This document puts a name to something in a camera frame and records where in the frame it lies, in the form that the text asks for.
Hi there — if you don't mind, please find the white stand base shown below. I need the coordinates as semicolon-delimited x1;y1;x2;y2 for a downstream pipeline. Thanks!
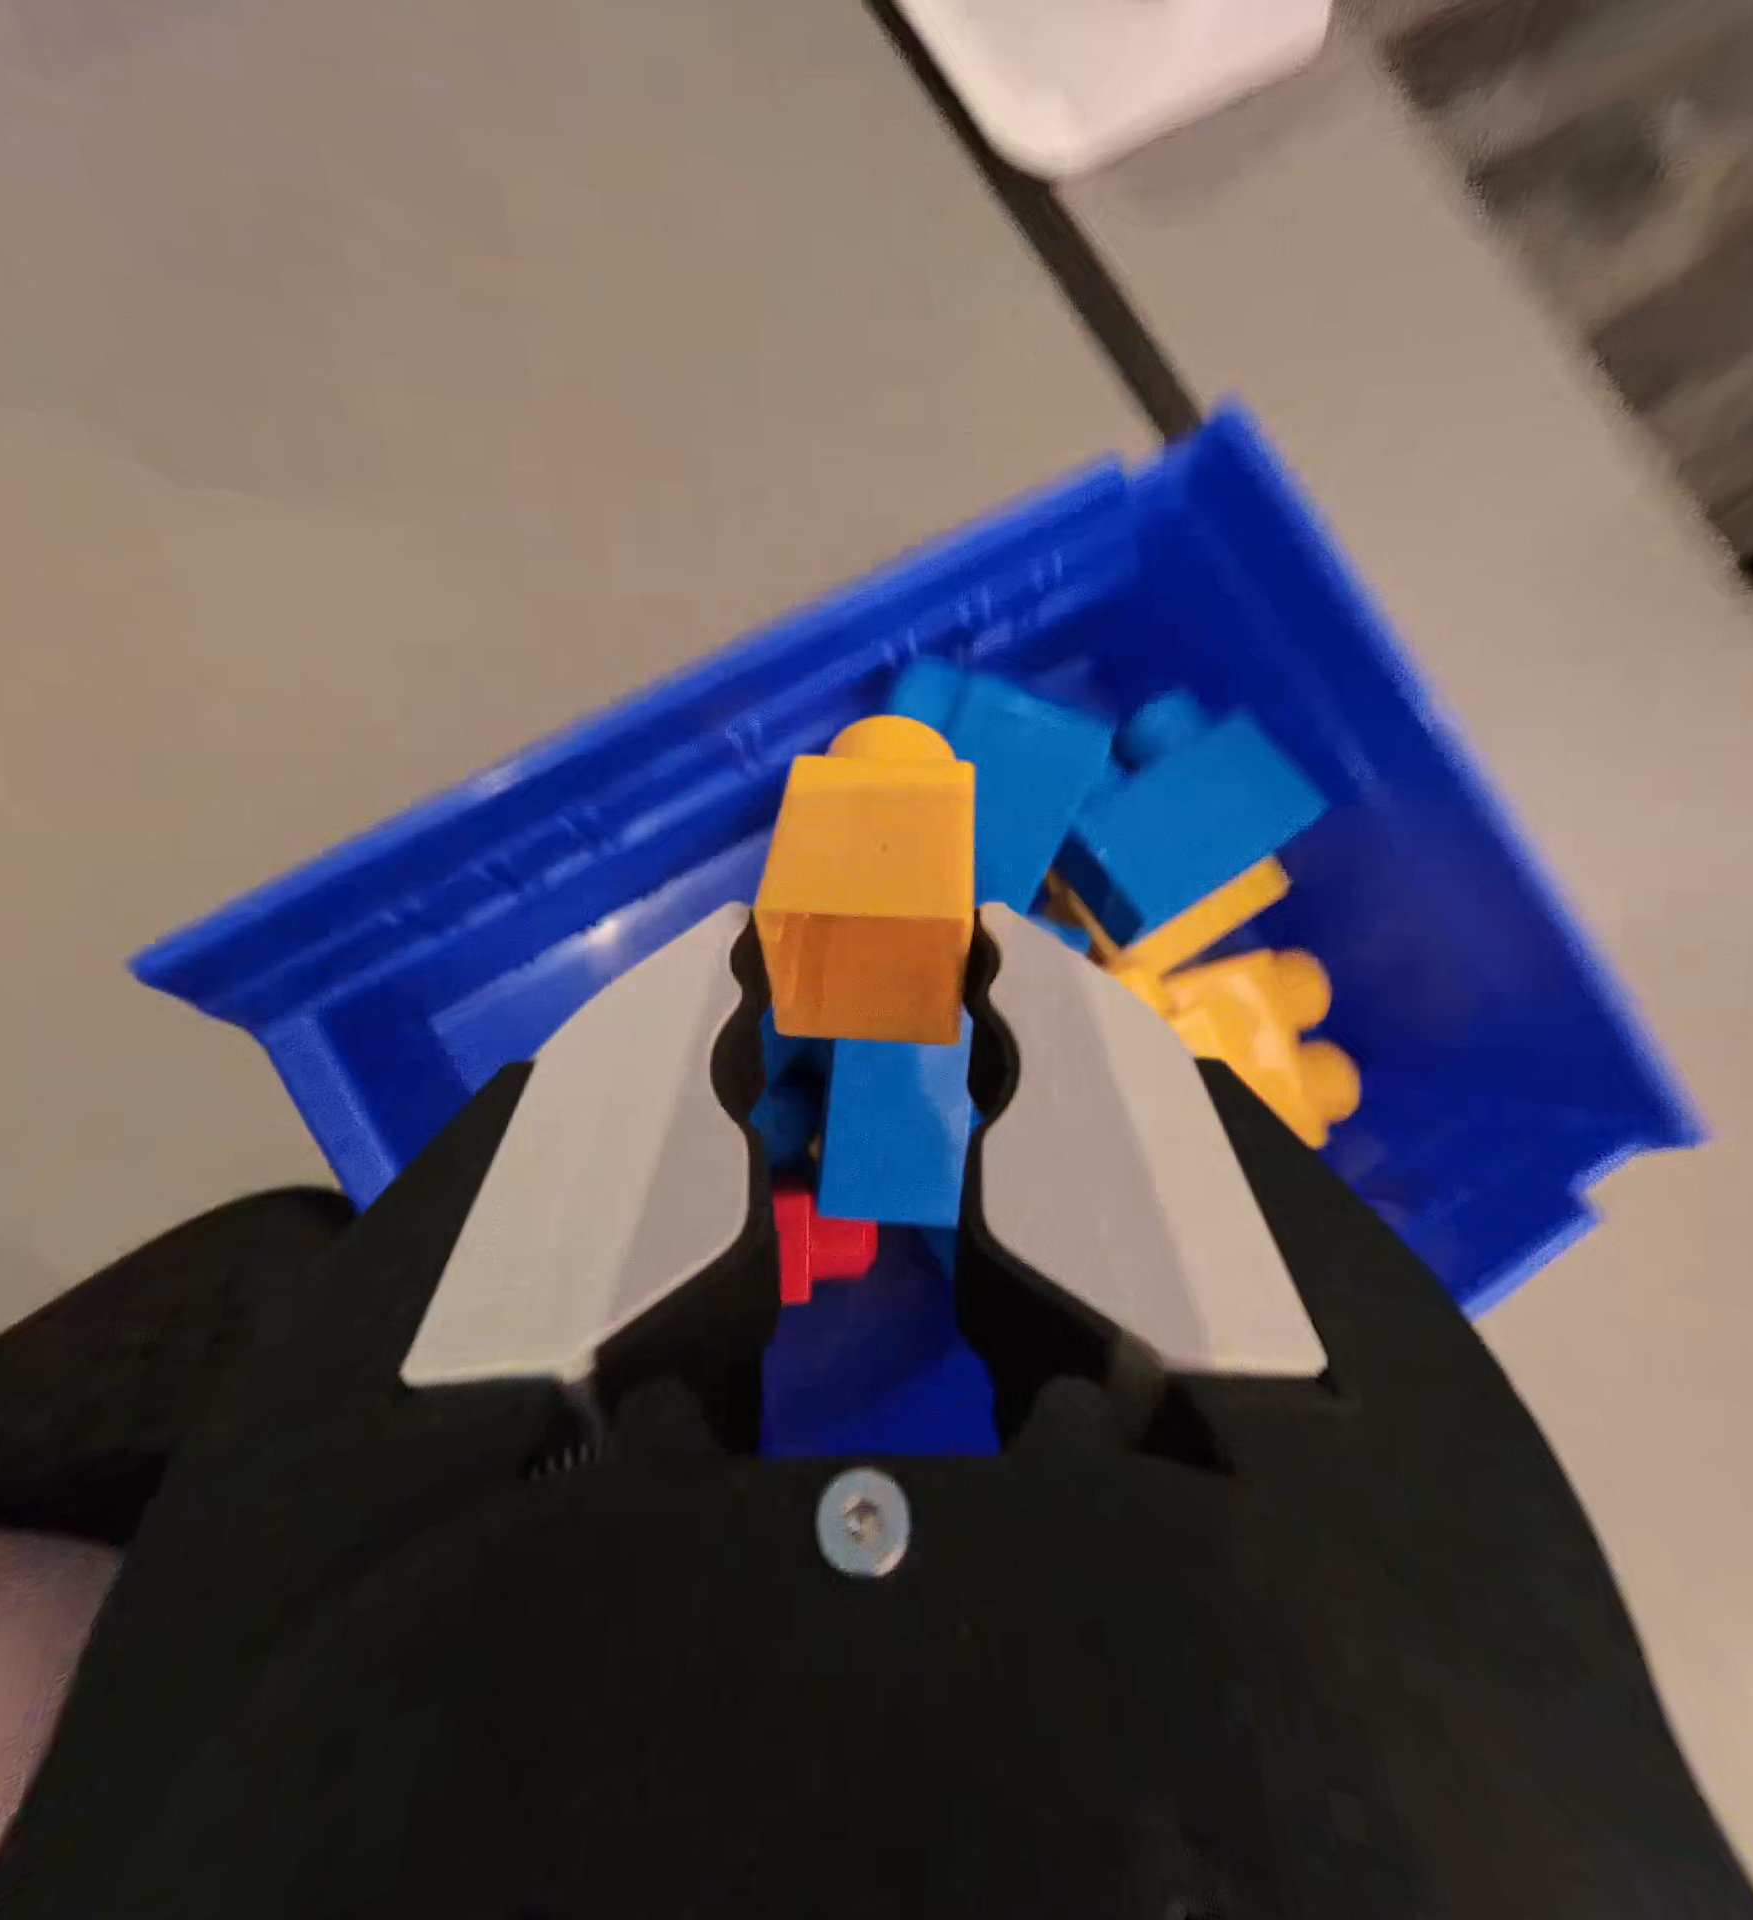
905;0;1335;180

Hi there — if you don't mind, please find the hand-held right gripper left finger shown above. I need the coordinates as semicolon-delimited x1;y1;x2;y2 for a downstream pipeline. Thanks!
399;904;782;1388

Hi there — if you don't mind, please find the heap of toy blocks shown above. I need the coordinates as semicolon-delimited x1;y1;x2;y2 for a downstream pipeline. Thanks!
748;655;1365;1307

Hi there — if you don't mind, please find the yellow one-stud block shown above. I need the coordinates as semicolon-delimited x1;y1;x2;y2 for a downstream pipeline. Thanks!
750;716;980;1042

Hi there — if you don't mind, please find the blue plastic bin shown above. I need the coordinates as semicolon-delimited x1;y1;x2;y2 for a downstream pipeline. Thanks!
129;396;1706;1459

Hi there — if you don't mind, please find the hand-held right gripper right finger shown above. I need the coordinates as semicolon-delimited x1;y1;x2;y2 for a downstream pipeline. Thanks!
961;904;1331;1381

